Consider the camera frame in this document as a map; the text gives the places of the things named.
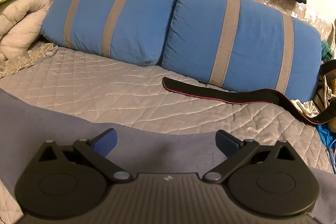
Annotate grey quilted bedspread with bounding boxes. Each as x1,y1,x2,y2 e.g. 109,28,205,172
1,48,335,223

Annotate white fluffy comforter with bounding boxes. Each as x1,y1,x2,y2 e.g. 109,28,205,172
1,0,51,61

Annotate grey-blue sweatpants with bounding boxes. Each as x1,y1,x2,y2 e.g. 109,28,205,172
1,91,335,223

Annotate left blue striped pillow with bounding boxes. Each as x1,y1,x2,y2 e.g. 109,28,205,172
41,0,177,67

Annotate teal cloth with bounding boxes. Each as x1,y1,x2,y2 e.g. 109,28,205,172
321,40,333,63

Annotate coiled blue cable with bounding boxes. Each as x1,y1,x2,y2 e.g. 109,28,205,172
316,123,336,175

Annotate right blue striped pillow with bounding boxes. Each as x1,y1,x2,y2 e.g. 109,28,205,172
162,0,321,102

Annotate blue striped pillow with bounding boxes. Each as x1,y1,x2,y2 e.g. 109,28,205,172
162,0,321,102
41,0,177,67

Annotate black strap with red edge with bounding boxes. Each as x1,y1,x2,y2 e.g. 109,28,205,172
162,58,336,125

